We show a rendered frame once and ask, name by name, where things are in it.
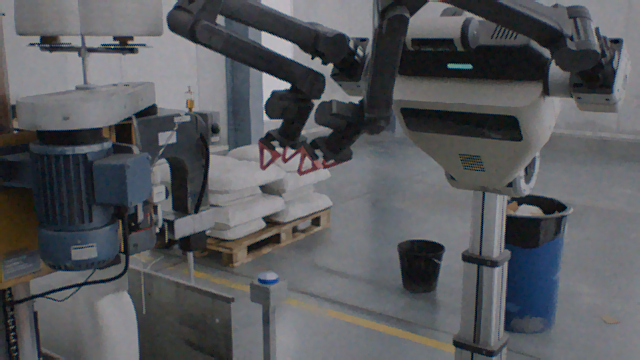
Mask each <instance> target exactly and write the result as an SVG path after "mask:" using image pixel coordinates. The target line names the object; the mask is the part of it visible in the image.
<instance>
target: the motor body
mask: <svg viewBox="0 0 640 360"><path fill-rule="evenodd" d="M111 147H112V140H111V139H110V138H108V137H105V136H102V137H101V138H99V139H95V140H90V141H82V142H68V144H51V142H42V141H39V140H35V141H32V142H31V144H30V151H31V152H30V164H31V174H32V183H33V193H34V203H35V213H36V219H37V221H40V222H42V223H40V224H39V225H38V226H37V233H38V241H39V249H40V256H41V259H42V260H43V262H44V263H45V264H46V265H47V266H48V267H50V268H52V269H54V270H58V271H84V270H91V269H95V268H99V267H102V266H104V265H106V264H108V263H110V262H111V261H112V260H113V259H114V258H115V257H116V255H117V253H118V251H119V233H118V232H119V229H118V219H117V217H116V216H114V215H111V205H101V204H97V203H96V201H95V198H94V190H93V178H92V166H93V163H94V162H95V161H97V160H100V159H102V158H105V157H108V156H111V155H113V148H111Z"/></svg>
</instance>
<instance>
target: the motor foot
mask: <svg viewBox="0 0 640 360"><path fill-rule="evenodd" d="M30 144H31V142H25V144H18V145H11V146H4V147H0V191H2V190H7V189H12V188H17V187H24V188H33V183H32V174H31V164H30V152H31V151H30Z"/></svg>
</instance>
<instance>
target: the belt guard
mask: <svg viewBox="0 0 640 360"><path fill-rule="evenodd" d="M116 84H117V85H118V86H112V85H113V84H109V85H102V86H99V88H117V89H112V90H107V91H102V92H94V91H88V90H77V89H74V90H67V91H61V92H54V93H47V94H40V95H34V96H26V97H21V98H18V99H16V111H17V120H18V126H19V127H20V128H25V129H36V130H67V129H84V128H95V127H102V126H108V125H112V124H115V123H117V122H119V121H121V120H123V119H125V118H127V117H129V116H131V115H132V114H134V113H136V112H138V111H141V110H143V109H145V108H147V107H149V106H150V105H152V104H154V103H156V90H155V83H154V82H123V83H116ZM126 84H127V85H129V86H123V85H126Z"/></svg>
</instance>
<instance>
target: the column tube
mask: <svg viewBox="0 0 640 360"><path fill-rule="evenodd" d="M11 133H14V128H13V118H12V108H11V99H10V89H9V80H8V69H7V60H6V50H5V41H4V31H3V22H2V12H1V3H0V135H3V134H11ZM11 289H12V291H13V298H14V300H13V302H14V301H17V300H20V299H23V298H27V297H30V296H31V292H30V282H29V280H28V281H25V282H22V283H19V284H16V285H14V286H13V287H11ZM1 292H2V290H0V360H10V358H9V356H8V343H7V338H6V332H7V330H6V328H5V316H4V312H3V305H4V304H3V302H2V294H1ZM14 307H15V318H16V325H17V328H16V331H17V334H18V345H19V353H20V355H19V358H20V360H37V349H36V340H35V330H34V321H33V311H32V302H31V300H30V301H27V302H25V303H24V304H19V305H15V306H14Z"/></svg>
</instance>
